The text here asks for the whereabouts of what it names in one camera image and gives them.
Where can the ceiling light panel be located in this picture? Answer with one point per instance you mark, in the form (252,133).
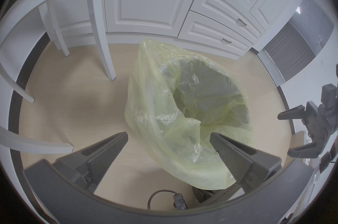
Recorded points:
(298,10)

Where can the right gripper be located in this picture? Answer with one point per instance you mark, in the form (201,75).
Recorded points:
(316,125)

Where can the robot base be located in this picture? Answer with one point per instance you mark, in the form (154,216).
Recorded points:
(211,195)

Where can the white chair with grey seat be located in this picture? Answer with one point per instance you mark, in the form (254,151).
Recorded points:
(100,19)

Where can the grey curtain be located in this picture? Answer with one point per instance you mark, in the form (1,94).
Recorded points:
(290,54)

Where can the white trash bin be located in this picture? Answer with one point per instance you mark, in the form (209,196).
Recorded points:
(162,68)

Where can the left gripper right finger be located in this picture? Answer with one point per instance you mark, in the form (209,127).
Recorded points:
(237,159)

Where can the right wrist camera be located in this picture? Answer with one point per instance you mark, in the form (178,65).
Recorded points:
(328,93)

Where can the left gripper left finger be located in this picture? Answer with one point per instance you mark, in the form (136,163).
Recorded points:
(105,157)

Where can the yellow plastic bag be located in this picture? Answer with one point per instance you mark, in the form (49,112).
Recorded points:
(147,112)

